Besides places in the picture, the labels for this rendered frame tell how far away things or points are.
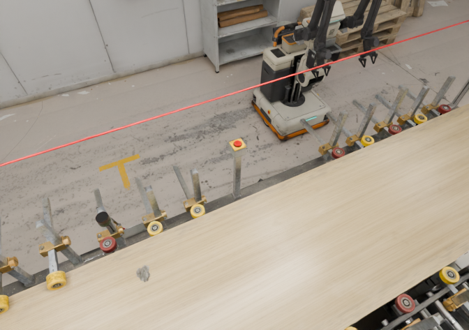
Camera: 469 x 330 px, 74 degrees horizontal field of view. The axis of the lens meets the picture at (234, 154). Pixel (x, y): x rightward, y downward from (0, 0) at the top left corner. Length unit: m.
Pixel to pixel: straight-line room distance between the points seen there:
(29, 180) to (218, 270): 2.38
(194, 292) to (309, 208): 0.77
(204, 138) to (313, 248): 1.98
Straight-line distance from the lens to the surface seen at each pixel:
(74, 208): 3.19
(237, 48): 4.47
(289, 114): 3.28
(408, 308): 1.82
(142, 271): 1.72
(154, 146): 3.38
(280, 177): 2.21
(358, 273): 1.79
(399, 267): 1.88
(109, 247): 1.83
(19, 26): 4.01
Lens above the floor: 2.48
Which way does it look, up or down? 50 degrees down
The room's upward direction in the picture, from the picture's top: 1 degrees clockwise
